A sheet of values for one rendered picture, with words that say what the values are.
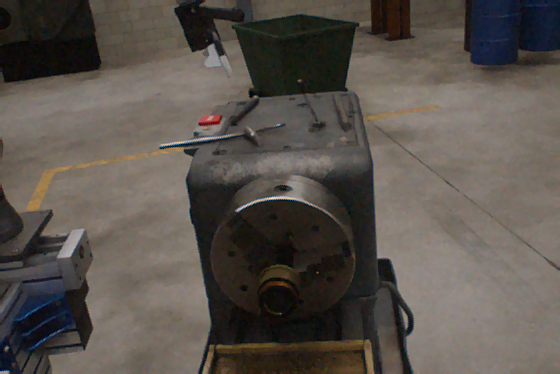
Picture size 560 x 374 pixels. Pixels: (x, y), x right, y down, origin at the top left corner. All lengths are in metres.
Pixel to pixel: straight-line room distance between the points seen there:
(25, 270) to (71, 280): 0.10
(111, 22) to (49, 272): 9.92
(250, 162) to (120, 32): 9.93
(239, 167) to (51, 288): 0.52
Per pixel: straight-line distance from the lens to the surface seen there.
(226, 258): 1.21
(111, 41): 11.19
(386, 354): 1.77
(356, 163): 1.27
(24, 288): 1.41
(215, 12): 1.45
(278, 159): 1.29
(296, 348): 1.26
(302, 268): 1.12
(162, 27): 11.12
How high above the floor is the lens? 1.72
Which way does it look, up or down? 24 degrees down
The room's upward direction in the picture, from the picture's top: 6 degrees counter-clockwise
